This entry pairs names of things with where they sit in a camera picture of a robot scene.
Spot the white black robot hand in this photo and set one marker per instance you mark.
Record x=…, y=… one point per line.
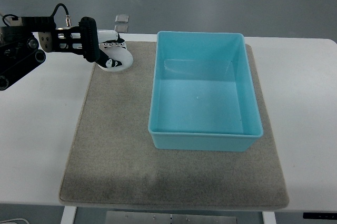
x=90, y=45

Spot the white plush toy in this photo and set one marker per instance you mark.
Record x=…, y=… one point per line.
x=118, y=53

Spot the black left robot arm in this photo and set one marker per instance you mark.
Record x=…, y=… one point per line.
x=26, y=40

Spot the blue plastic box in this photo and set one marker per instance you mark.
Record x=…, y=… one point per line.
x=203, y=96

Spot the lower floor socket plate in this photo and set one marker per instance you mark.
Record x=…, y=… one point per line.
x=121, y=28

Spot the floor socket plate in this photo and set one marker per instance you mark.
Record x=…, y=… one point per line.
x=121, y=18
x=121, y=28

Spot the upper floor socket plate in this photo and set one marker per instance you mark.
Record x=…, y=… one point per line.
x=121, y=18

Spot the grey felt mat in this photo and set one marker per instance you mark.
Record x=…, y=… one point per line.
x=114, y=163

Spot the black table control panel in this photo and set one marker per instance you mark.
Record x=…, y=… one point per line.
x=319, y=216

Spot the metal table frame plate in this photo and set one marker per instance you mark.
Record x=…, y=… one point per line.
x=145, y=217

